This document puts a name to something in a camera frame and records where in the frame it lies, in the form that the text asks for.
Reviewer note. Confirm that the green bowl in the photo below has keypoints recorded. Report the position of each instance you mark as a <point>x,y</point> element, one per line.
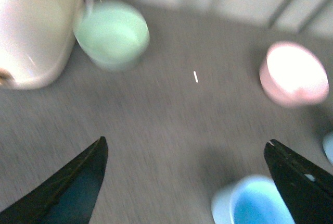
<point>112,33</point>

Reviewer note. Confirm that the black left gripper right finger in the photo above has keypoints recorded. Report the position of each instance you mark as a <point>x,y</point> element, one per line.
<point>305,188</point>

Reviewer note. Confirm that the blue cup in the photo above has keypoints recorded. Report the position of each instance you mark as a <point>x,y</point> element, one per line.
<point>253,199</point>
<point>328,146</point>

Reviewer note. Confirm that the pink bowl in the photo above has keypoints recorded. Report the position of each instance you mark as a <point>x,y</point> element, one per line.
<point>292,76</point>

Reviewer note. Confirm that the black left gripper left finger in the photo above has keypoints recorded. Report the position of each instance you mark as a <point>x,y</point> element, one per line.
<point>69,195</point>

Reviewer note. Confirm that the cream white toaster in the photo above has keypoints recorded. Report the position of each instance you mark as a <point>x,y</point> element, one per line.
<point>36,41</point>

